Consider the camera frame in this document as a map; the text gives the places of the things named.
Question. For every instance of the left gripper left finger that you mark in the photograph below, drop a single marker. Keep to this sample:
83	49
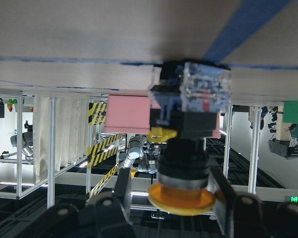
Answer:
123	188

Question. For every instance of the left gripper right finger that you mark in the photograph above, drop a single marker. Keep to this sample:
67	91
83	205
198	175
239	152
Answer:
224	195

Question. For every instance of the yellow push button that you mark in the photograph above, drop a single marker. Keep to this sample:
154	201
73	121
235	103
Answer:
190	94

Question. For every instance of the pink plastic bin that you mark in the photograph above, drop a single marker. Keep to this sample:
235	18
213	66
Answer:
129	114

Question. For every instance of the green foam cube right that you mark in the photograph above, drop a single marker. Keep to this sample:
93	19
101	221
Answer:
290	115

